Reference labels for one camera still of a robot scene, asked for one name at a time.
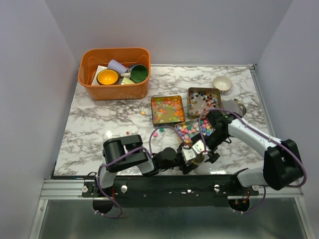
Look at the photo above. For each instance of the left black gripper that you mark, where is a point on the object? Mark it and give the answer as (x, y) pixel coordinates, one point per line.
(182, 167)

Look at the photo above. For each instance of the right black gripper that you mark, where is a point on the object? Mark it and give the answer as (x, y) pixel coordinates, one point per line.
(213, 157)

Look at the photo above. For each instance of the metal scoop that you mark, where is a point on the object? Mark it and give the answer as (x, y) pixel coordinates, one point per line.
(234, 105)

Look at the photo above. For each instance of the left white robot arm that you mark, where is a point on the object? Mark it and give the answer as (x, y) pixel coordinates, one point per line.
(125, 152)

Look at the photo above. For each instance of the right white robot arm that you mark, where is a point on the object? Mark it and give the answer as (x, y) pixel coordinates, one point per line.
(282, 166)

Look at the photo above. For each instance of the tin of pastel star candies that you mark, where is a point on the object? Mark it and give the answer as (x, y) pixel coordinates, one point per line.
(187, 130)

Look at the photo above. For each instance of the tin of translucent star candies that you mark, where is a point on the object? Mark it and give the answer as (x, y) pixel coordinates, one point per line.
(167, 110)

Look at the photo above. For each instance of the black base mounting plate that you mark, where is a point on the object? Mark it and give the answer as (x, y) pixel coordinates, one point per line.
(177, 191)

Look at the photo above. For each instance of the tin of mini lollipops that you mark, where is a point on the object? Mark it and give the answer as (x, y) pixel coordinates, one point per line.
(201, 99)

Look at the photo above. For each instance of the white ceramic bowl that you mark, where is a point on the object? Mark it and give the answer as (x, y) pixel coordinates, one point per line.
(222, 83)

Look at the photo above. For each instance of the pale yellow cup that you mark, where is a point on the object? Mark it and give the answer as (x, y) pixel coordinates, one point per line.
(127, 81)

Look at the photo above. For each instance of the green bowl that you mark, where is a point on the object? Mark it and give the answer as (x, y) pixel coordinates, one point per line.
(138, 73)

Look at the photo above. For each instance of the orange bowl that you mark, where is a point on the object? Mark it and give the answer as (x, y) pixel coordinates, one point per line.
(108, 77)

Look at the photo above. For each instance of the white box in bin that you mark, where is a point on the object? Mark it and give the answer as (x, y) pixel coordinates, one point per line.
(99, 69)

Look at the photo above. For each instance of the lavender cup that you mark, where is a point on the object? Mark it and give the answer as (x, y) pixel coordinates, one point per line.
(116, 66)

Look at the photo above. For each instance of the orange plastic bin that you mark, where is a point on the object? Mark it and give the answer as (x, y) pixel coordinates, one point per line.
(102, 56)

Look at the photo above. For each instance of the aluminium frame rail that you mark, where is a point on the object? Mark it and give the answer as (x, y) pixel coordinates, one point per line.
(72, 190)

